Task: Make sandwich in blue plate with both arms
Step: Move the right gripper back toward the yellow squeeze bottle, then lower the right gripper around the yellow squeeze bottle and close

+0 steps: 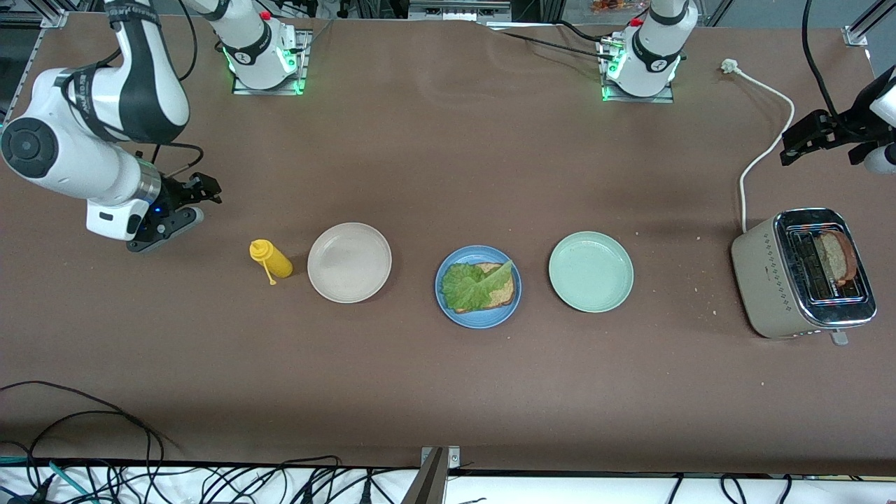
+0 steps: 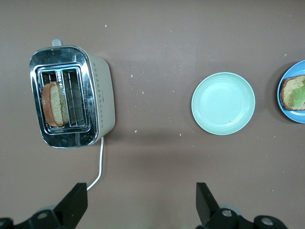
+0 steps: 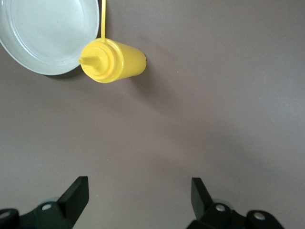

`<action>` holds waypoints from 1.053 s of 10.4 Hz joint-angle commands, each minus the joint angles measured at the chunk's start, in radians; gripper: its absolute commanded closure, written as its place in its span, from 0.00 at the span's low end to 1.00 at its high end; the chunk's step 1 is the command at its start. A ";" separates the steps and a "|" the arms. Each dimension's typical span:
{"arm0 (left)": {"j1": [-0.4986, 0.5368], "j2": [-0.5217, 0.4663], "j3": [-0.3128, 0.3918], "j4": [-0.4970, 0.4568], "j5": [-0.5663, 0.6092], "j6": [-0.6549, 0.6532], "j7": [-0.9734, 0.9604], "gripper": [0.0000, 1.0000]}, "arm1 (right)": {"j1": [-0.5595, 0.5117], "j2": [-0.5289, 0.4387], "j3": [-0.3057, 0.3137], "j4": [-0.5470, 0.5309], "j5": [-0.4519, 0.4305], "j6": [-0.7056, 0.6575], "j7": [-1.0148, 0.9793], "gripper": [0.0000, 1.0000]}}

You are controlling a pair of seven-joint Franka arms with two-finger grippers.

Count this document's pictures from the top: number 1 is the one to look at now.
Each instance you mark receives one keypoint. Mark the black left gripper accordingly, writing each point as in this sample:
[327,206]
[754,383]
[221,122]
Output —
[834,127]

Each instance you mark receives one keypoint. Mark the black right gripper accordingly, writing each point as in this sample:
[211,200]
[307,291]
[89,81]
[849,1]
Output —
[173,192]

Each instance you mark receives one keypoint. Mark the yellow mustard squeeze bottle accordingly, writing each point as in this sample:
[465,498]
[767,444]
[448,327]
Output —
[276,260]

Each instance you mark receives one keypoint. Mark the brown bread slice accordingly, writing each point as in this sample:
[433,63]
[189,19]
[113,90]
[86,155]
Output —
[840,257]
[502,297]

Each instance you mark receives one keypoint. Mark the green lettuce leaf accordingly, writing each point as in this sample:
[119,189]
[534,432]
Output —
[465,287]

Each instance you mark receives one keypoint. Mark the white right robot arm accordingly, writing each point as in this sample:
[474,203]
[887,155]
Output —
[70,161]

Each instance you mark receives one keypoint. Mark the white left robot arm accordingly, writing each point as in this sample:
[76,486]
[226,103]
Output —
[654,63]

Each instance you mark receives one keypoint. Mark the white round plate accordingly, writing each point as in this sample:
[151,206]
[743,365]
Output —
[350,262]

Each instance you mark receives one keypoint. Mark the green round plate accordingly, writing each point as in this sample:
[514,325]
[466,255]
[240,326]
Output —
[591,271]

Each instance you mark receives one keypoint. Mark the blue round plate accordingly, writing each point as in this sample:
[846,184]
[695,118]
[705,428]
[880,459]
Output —
[478,320]

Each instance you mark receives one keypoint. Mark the beige chrome toaster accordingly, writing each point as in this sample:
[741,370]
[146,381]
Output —
[770,280]

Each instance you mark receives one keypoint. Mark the metal corner bracket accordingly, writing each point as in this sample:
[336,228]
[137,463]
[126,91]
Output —
[857,33]
[453,458]

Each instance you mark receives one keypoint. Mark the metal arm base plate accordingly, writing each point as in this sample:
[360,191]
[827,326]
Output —
[665,99]
[302,77]

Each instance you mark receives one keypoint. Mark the grey metal rail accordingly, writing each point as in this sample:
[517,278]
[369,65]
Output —
[458,10]

